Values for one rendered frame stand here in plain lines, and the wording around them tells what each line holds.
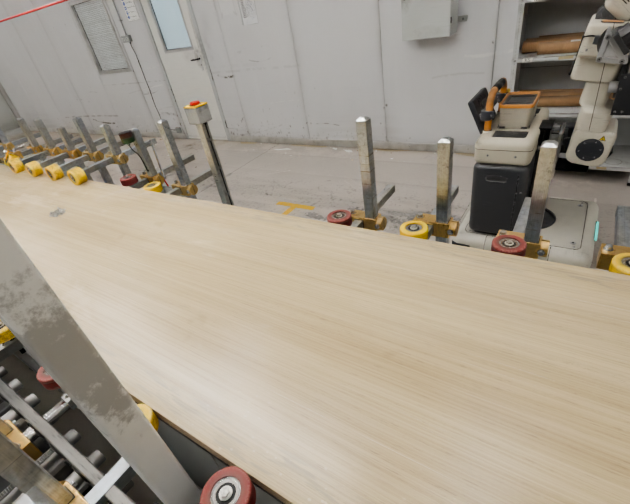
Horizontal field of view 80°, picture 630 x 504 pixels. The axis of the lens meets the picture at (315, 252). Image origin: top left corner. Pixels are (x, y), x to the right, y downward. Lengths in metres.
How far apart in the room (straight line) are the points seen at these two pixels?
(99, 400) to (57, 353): 0.09
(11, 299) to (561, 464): 0.72
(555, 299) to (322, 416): 0.54
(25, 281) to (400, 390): 0.57
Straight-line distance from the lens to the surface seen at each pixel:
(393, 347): 0.79
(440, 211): 1.23
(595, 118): 2.10
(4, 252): 0.48
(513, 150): 2.00
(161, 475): 0.74
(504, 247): 1.05
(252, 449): 0.71
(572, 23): 3.69
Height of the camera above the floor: 1.50
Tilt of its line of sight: 34 degrees down
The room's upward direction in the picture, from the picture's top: 11 degrees counter-clockwise
